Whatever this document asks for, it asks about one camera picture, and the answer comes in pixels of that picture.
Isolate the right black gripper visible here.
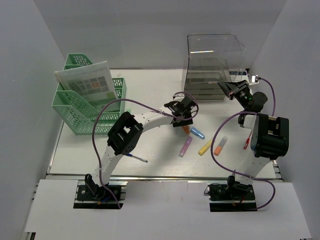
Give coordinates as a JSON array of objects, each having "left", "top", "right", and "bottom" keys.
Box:
[{"left": 219, "top": 79, "right": 252, "bottom": 111}]

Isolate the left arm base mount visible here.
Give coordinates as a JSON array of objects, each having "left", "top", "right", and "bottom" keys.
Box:
[{"left": 73, "top": 184, "right": 126, "bottom": 210}]

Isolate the clear acrylic drawer unit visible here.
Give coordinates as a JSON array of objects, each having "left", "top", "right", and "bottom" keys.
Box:
[{"left": 182, "top": 33, "right": 246, "bottom": 101}]

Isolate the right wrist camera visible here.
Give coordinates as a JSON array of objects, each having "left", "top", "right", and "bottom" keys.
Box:
[{"left": 249, "top": 75, "right": 261, "bottom": 85}]

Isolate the orange highlighter white cap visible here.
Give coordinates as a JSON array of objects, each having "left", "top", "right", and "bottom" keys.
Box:
[{"left": 213, "top": 136, "right": 228, "bottom": 156}]

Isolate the document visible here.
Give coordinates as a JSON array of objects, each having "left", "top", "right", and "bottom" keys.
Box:
[{"left": 54, "top": 61, "right": 118, "bottom": 110}]

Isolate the green file organizer rack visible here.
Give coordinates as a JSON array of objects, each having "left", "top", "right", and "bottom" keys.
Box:
[{"left": 51, "top": 53, "right": 132, "bottom": 136}]

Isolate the red pen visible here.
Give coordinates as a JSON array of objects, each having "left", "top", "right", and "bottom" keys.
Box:
[{"left": 243, "top": 135, "right": 251, "bottom": 149}]

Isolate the blue ballpoint pen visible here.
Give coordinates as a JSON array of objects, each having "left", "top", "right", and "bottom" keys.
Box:
[{"left": 127, "top": 153, "right": 148, "bottom": 163}]

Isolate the orange highlighter near gripper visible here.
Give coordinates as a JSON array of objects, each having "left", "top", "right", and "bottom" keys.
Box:
[{"left": 182, "top": 125, "right": 190, "bottom": 134}]

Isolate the purple highlighter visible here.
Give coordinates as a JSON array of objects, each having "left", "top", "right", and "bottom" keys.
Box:
[{"left": 178, "top": 136, "right": 193, "bottom": 158}]

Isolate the blue highlighter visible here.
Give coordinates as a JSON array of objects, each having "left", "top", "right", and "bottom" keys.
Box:
[{"left": 190, "top": 127, "right": 205, "bottom": 140}]

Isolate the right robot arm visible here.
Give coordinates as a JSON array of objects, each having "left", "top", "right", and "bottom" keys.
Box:
[{"left": 218, "top": 80, "right": 289, "bottom": 200}]

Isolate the yellow highlighter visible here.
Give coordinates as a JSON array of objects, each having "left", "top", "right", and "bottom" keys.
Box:
[{"left": 198, "top": 138, "right": 213, "bottom": 156}]

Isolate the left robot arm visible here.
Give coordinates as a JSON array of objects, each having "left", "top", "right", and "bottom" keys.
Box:
[{"left": 85, "top": 92, "right": 199, "bottom": 201}]

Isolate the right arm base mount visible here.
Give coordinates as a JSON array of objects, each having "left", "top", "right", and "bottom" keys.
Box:
[{"left": 203, "top": 183, "right": 257, "bottom": 213}]

